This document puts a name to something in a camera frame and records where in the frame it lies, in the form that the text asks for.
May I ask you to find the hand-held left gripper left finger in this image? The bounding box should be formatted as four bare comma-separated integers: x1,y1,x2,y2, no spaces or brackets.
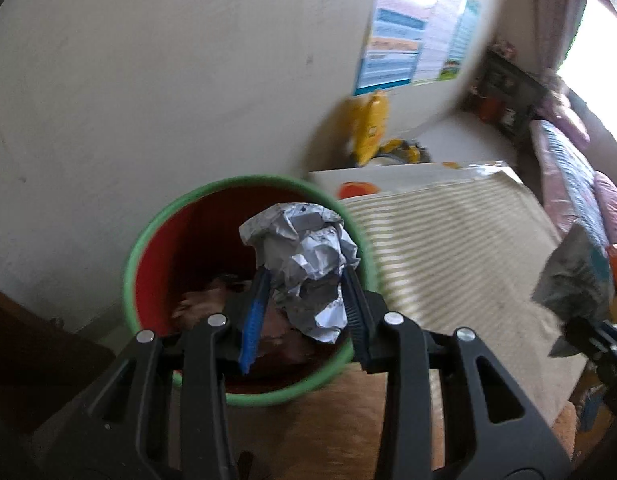
47,266,272,480

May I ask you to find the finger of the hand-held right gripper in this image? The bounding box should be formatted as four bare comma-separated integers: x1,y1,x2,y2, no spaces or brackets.
563,316,617,359

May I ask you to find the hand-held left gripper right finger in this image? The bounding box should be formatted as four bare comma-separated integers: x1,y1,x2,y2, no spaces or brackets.
340,266,573,480

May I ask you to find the blue white paper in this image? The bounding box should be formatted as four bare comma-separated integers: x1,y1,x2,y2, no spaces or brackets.
530,224,615,359

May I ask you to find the grey printed paper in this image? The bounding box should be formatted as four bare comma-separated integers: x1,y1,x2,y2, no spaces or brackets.
237,201,363,346

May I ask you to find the green bin with red interior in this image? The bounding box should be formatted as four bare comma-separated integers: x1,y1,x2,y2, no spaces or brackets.
122,174,378,408

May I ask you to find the striped green white cloth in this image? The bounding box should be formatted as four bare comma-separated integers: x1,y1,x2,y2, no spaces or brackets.
340,169,590,427

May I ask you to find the tan plush cushion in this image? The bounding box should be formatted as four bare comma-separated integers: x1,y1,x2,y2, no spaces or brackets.
227,359,578,480

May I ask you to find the pink quilt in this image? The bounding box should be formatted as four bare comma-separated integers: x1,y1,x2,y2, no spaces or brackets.
593,169,617,247

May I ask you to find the white printed table cover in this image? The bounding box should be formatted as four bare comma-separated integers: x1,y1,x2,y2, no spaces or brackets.
307,159,520,202

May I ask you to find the blue checked bed blanket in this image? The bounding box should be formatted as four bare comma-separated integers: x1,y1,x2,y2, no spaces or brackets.
530,119,615,262

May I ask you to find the yellow toy vehicle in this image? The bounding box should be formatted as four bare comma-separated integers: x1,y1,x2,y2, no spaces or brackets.
375,138,433,167

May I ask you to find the yellow duck toy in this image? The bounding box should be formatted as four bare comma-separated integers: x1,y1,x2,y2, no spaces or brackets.
350,89,390,167

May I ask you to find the purple pillow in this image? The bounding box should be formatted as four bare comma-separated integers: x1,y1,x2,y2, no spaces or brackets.
537,96,593,144

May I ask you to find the small red bin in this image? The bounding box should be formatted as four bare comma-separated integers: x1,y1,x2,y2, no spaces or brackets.
477,94,503,122

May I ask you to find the black shelf unit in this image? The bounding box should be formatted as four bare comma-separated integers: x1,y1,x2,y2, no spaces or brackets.
470,49,548,137

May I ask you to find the window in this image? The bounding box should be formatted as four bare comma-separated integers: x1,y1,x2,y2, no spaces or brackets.
557,0,617,107

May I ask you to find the grey patterned curtain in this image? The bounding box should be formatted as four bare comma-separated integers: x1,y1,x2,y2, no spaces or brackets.
533,0,590,77

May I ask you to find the blue letter wall poster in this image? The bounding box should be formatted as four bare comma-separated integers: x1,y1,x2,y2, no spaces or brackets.
353,0,440,97

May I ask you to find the green number wall poster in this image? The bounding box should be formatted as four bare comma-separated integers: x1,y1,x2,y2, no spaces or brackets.
435,0,483,84

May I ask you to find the white chart wall poster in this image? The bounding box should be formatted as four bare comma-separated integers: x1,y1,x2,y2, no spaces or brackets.
410,0,465,87

